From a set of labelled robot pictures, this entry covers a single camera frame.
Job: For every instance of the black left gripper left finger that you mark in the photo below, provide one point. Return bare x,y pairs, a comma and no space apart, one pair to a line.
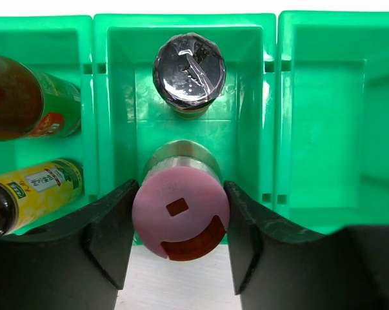
76,262

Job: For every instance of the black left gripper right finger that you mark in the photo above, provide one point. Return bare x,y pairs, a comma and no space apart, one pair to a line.
278,264

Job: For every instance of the yellow label gold cap bottle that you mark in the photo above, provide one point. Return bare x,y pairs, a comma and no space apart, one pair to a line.
28,194

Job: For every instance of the pink cap spice jar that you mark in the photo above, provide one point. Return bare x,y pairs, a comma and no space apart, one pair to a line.
181,211

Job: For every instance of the green label sauce bottle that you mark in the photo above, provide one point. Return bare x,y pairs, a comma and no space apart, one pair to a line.
34,104

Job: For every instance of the black cap pepper jar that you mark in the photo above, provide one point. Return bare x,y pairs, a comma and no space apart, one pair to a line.
189,73

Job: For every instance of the green bin middle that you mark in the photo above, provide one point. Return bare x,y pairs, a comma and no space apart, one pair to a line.
133,120

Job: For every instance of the green bin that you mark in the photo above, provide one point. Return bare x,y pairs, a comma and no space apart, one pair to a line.
48,142
332,119
133,120

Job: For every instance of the green bin right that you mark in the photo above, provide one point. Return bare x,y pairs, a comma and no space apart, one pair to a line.
332,119

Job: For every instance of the green bin left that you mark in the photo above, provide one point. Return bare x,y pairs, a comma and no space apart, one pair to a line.
48,142

